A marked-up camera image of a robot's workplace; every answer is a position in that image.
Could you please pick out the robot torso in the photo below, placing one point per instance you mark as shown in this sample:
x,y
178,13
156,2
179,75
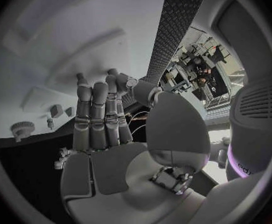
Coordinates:
x,y
255,130

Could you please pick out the small grey block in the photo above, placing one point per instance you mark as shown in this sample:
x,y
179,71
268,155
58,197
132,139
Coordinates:
x,y
69,111

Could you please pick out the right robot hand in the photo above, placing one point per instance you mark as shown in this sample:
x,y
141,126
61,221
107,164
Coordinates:
x,y
112,171

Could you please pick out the grey peg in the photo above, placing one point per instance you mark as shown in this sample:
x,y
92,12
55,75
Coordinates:
x,y
49,122

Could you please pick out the workshop desk with equipment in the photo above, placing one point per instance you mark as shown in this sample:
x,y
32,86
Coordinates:
x,y
203,54
176,80

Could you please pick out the grey cylinder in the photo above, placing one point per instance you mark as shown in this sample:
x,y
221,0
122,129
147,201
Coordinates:
x,y
131,83

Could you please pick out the grey gear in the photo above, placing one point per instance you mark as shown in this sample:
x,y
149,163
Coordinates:
x,y
22,128

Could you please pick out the white task board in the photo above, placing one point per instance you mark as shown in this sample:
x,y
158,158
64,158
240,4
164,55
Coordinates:
x,y
103,50

